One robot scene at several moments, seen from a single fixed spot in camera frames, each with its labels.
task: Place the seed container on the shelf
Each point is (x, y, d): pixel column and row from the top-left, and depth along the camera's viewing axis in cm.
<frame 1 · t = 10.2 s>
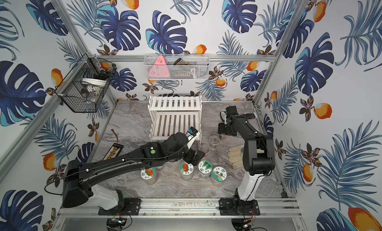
left hand: (199, 147, 69), fingers open
right hand: (226, 130, 97), fingers open
white slatted wooden shelf: (169, 114, 98), point 14 cm above the table
clear seed container red label: (223, 137, 100), point 3 cm above the table
clear seed container dark seeds: (214, 141, 96), point 5 cm above the table
jar with tomato lid: (149, 175, 78), point 9 cm above the table
jar with strawberry lid: (186, 170, 80), point 9 cm above the table
jar with green tree lid: (204, 169, 80), point 9 cm above the table
jar with pineapple lid: (218, 175, 78), point 9 cm above the table

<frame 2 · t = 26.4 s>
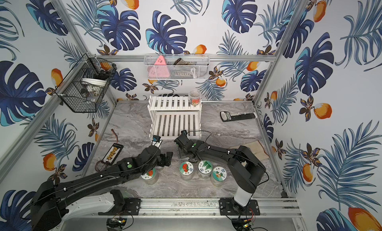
left hand: (166, 150, 79), fingers open
right hand: (185, 149, 90), fingers open
clear seed container red label: (195, 97, 79), point 34 cm above the table
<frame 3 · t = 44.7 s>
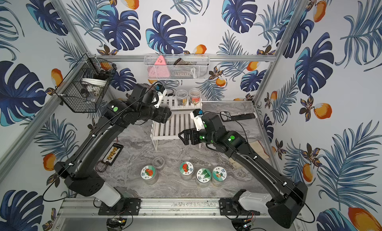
left hand: (163, 107, 68), fingers open
right hand: (186, 131, 70), fingers open
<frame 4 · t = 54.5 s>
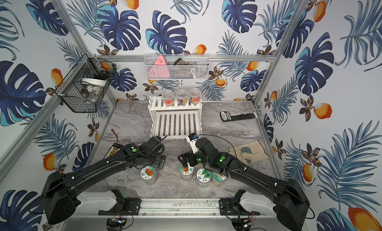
left hand: (157, 158, 79), fingers open
right hand: (185, 153, 77), fingers open
clear seed container front: (168, 97, 78), point 35 cm above the table
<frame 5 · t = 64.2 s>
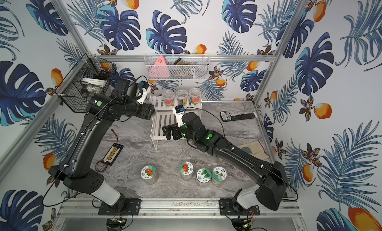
left hand: (145, 104, 68), fingers open
right hand: (170, 123, 72), fingers open
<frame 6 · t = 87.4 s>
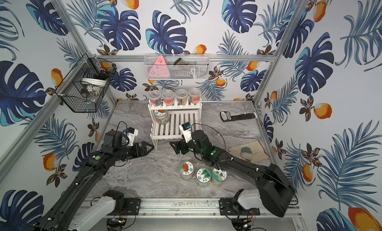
left hand: (148, 146, 74), fingers open
right hand: (177, 138, 78), fingers open
jar with tomato lid: (162, 116, 87), point 21 cm above the table
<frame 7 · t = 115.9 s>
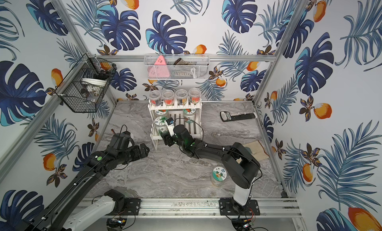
left hand: (142, 149, 76), fingers open
right hand: (166, 130, 86), fingers open
jar with green tree lid: (160, 125, 83), point 22 cm above the table
